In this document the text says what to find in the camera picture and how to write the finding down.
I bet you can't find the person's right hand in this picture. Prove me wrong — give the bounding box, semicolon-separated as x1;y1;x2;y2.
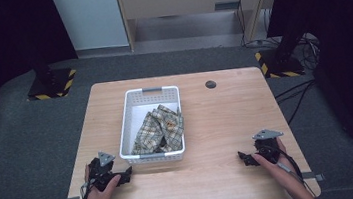
251;136;297;187

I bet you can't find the black power outlet cable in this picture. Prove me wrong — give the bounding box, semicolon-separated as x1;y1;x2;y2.
235;0;253;48

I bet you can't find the white perforated plastic basket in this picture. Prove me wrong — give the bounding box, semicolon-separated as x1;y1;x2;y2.
111;83;188;168

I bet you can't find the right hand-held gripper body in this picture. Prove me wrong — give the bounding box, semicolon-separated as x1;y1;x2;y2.
251;127;287;167

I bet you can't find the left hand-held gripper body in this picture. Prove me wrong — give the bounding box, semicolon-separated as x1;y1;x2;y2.
84;148;129;194

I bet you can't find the black curtain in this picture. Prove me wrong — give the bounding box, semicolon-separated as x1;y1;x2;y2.
263;0;353;184
0;0;88;149

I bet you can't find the right hand-held gripper cable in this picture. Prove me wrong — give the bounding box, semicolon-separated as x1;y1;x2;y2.
263;140;319;199

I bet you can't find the black floor cable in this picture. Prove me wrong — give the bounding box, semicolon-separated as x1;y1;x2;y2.
272;78;322;128

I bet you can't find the plaid cloth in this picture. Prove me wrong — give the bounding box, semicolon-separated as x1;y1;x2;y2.
125;101;188;158

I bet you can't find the tangle of black floor cables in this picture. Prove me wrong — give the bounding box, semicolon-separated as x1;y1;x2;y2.
243;30;324;79

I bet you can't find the person's left hand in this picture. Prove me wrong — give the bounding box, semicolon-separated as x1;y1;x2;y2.
81;159;124;199

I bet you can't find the white panel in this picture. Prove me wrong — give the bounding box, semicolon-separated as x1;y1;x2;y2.
49;0;131;55

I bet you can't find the black stand with striped base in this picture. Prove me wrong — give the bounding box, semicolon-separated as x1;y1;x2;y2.
251;23;316;81
22;52;80;102

